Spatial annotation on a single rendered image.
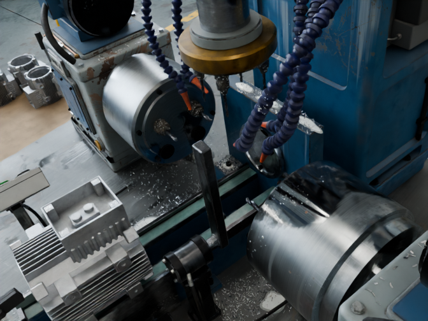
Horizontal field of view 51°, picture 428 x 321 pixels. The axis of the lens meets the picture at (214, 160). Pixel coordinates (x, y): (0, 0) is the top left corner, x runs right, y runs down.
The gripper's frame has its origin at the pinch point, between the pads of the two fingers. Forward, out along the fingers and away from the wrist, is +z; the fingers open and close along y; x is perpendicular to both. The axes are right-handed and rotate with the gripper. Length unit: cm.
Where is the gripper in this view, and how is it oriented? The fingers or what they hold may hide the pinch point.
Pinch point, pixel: (2, 306)
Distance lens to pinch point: 93.2
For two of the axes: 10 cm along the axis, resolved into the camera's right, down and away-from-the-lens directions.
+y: -5.9, -4.8, 6.5
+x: 2.4, 6.6, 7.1
